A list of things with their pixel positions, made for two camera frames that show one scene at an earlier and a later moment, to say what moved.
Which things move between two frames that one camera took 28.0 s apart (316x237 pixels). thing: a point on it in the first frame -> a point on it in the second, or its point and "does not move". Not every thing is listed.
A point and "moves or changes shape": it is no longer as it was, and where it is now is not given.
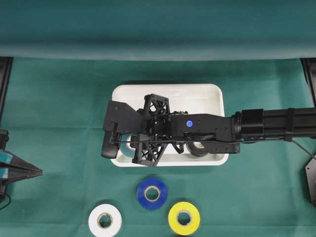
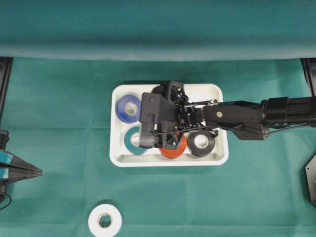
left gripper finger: x=10 y=162 does not move
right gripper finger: x=154 y=103 -> x=174 y=91
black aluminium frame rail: x=5 y=66 does not move
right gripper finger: x=148 y=150 -> x=170 y=139
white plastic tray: x=193 y=98 does not move
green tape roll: x=124 y=150 moves or changes shape
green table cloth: x=68 y=56 does not move
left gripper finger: x=9 y=177 does not move
